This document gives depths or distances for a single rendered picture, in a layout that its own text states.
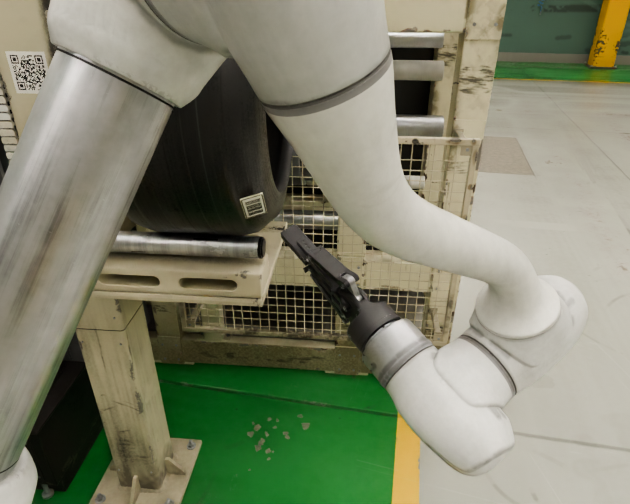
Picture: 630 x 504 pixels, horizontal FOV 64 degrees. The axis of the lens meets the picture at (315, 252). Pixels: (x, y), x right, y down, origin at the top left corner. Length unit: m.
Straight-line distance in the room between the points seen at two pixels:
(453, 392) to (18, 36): 0.95
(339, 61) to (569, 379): 2.01
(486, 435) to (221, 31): 0.52
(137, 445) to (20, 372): 1.12
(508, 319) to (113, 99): 0.50
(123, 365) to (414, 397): 0.90
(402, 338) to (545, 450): 1.31
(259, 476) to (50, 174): 1.41
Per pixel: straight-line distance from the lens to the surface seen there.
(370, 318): 0.70
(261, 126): 0.83
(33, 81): 1.12
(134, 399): 1.47
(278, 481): 1.72
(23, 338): 0.48
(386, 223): 0.42
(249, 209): 0.88
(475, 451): 0.66
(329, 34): 0.32
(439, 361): 0.67
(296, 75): 0.33
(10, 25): 1.12
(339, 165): 0.37
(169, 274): 1.05
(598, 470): 1.96
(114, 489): 1.79
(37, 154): 0.45
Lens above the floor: 1.38
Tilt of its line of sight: 29 degrees down
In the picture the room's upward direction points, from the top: straight up
